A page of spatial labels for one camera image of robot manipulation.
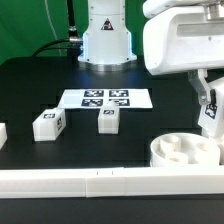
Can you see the white round stool seat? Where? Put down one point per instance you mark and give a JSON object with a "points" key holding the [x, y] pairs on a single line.
{"points": [[183, 150]]}

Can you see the white U-shaped fence frame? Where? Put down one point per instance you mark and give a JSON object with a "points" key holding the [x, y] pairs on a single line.
{"points": [[110, 182]]}

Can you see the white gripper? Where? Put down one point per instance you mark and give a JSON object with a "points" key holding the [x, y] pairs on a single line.
{"points": [[182, 35]]}

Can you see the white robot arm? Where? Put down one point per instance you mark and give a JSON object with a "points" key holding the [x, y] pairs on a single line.
{"points": [[107, 43]]}

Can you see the white marker tag sheet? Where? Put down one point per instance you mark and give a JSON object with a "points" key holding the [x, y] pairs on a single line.
{"points": [[95, 98]]}

